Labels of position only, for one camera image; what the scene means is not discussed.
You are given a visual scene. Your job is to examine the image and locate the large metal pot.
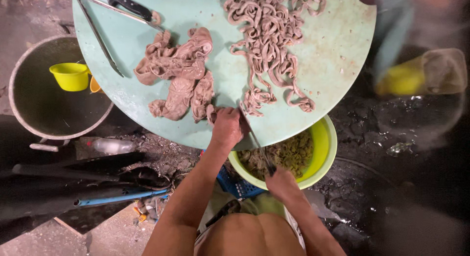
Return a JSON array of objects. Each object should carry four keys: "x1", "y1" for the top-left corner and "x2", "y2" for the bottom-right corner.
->
[{"x1": 8, "y1": 35, "x2": 115, "y2": 153}]

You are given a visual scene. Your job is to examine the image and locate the clear and yellow plastic jug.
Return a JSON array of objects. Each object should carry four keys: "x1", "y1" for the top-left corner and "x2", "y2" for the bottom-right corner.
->
[{"x1": 374, "y1": 47, "x2": 468, "y2": 97}]

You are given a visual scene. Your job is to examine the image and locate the round light green chopping board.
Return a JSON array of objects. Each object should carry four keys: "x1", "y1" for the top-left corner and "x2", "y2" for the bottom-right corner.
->
[{"x1": 72, "y1": 0, "x2": 377, "y2": 151}]

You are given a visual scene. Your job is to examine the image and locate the lime green plastic bowl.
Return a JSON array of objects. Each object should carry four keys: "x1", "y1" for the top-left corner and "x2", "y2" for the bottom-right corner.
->
[{"x1": 228, "y1": 114, "x2": 338, "y2": 191}]

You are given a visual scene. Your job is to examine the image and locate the narrow brown offal piece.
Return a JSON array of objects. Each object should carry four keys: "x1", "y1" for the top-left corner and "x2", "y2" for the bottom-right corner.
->
[{"x1": 190, "y1": 70, "x2": 222, "y2": 125}]

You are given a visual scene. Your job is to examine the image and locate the blue plastic crate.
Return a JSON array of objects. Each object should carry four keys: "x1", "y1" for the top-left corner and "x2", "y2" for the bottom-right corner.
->
[{"x1": 200, "y1": 150, "x2": 266, "y2": 200}]

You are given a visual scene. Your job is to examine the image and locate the person's left hand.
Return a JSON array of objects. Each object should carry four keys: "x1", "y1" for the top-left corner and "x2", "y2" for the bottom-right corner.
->
[{"x1": 210, "y1": 107, "x2": 252, "y2": 151}]

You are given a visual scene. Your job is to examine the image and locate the clear plastic bottle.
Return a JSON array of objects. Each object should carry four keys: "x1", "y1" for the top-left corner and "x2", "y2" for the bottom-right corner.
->
[{"x1": 91, "y1": 138, "x2": 137, "y2": 156}]

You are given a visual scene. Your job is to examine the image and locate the large folded brown offal piece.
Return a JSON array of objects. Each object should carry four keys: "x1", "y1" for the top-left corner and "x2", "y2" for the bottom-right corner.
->
[{"x1": 134, "y1": 27, "x2": 214, "y2": 86}]

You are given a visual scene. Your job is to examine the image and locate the blue pipe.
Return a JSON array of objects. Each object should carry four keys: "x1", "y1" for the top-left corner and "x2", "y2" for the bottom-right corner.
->
[{"x1": 73, "y1": 188, "x2": 170, "y2": 208}]

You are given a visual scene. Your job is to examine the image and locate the heap of thin intestine strands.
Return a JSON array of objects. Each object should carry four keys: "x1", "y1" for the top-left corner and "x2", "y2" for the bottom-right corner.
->
[{"x1": 223, "y1": 0, "x2": 327, "y2": 117}]

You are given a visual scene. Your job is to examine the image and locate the person's legs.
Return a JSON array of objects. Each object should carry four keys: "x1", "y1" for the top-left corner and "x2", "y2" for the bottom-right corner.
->
[{"x1": 194, "y1": 212, "x2": 307, "y2": 256}]

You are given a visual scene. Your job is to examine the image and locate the chopped offal heap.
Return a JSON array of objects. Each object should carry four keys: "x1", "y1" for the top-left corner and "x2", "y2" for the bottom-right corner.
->
[{"x1": 237, "y1": 130, "x2": 314, "y2": 180}]

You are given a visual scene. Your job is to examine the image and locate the metal tongs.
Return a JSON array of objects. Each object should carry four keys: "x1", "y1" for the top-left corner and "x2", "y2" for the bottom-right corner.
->
[{"x1": 71, "y1": 0, "x2": 165, "y2": 78}]

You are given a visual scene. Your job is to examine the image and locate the wrinkled brown offal piece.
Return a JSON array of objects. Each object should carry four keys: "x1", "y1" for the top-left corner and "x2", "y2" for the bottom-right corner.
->
[{"x1": 148, "y1": 77, "x2": 196, "y2": 121}]

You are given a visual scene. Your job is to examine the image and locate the orange plastic cup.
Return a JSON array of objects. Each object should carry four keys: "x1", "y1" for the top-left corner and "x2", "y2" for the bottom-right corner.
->
[{"x1": 90, "y1": 76, "x2": 104, "y2": 94}]

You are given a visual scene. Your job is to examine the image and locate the person's right hand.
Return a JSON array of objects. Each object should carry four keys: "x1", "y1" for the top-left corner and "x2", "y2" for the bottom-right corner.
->
[{"x1": 265, "y1": 167, "x2": 300, "y2": 206}]

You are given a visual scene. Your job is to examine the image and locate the black-handled knife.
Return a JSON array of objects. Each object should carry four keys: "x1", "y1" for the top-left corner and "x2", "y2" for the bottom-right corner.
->
[{"x1": 102, "y1": 0, "x2": 153, "y2": 22}]

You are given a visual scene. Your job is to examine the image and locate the long steel knife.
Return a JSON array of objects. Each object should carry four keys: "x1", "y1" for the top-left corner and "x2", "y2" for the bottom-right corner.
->
[{"x1": 238, "y1": 103, "x2": 277, "y2": 177}]

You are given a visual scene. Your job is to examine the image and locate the yellow-green plastic cup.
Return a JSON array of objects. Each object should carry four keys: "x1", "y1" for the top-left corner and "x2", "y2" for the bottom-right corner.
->
[{"x1": 49, "y1": 62, "x2": 91, "y2": 92}]

